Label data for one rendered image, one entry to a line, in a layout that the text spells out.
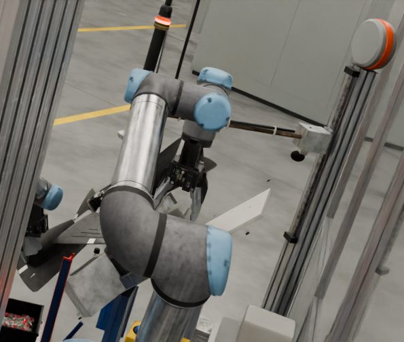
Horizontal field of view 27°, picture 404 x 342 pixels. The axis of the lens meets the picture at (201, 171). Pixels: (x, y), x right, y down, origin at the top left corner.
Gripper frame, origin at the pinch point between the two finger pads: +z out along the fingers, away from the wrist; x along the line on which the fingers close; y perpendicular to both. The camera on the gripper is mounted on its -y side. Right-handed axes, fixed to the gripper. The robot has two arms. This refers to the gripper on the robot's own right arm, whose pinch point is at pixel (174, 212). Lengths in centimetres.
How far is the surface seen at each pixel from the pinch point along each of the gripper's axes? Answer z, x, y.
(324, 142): -6, 30, -85
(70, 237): 29.1, -28.6, -28.1
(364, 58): -35, 32, -88
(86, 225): 28, -27, -36
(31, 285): 54, -39, -40
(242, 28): 77, -77, -786
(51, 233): 43, -41, -54
